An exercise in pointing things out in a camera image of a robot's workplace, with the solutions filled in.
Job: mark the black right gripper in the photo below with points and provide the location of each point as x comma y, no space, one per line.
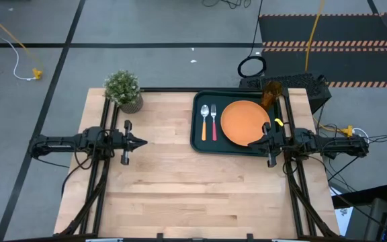
277,142

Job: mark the small potted plant striped pot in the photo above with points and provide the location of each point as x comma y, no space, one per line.
123,87

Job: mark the dark green plastic tray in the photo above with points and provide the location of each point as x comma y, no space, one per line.
210,148

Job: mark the black table edge clamp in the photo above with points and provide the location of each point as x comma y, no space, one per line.
250,237
160,237

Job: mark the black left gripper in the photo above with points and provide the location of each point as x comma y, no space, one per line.
126,142

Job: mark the small yellow tag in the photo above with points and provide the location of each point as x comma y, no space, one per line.
279,122

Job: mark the orange round plate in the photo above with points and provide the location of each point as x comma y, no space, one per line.
240,122

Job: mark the black mat with orange stripes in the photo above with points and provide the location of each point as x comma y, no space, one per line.
348,30

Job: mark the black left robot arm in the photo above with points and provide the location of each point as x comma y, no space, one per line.
62,142

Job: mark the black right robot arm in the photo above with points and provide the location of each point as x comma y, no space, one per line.
331,144

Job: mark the dark keyboard desk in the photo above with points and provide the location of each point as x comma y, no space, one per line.
375,218

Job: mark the white printed paper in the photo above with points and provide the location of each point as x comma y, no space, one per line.
343,222

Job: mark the long wooden stick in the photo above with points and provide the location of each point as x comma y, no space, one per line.
312,35

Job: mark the yellow power plug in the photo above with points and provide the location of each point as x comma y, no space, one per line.
348,131

